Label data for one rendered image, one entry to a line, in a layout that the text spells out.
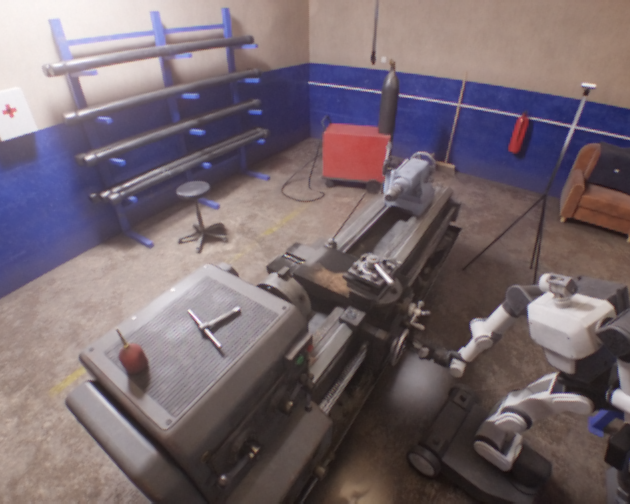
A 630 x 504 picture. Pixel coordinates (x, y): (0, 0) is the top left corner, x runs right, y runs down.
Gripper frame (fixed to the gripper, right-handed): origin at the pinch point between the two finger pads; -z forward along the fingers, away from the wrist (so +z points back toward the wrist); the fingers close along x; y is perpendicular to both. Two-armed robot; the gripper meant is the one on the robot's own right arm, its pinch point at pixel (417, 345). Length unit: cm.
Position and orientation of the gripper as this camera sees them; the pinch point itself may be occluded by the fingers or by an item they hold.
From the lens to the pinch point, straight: 195.0
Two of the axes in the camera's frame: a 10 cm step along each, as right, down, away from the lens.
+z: 8.3, 3.4, -4.4
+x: -1.9, 9.2, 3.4
